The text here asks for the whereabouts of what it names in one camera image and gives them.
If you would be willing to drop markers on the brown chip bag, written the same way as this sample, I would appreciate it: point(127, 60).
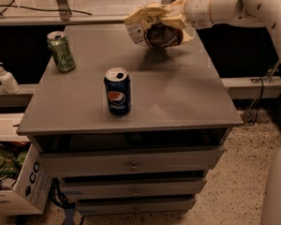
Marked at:
point(145, 28)

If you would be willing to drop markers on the grey drawer cabinet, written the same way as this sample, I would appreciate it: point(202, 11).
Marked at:
point(154, 158)

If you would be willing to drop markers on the green snack bags in box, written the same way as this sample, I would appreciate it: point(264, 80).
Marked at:
point(11, 162)

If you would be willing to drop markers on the white pump bottle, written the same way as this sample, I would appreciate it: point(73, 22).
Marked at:
point(8, 81)

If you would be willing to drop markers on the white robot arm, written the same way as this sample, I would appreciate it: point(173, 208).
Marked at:
point(256, 13)

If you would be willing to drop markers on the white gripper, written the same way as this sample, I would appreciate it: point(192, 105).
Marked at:
point(198, 8)

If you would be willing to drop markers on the white cardboard box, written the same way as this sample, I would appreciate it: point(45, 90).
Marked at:
point(30, 192)

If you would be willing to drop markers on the blue pepsi can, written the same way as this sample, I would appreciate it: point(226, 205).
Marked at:
point(117, 86)

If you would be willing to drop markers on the green soda can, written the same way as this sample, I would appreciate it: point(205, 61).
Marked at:
point(61, 54)

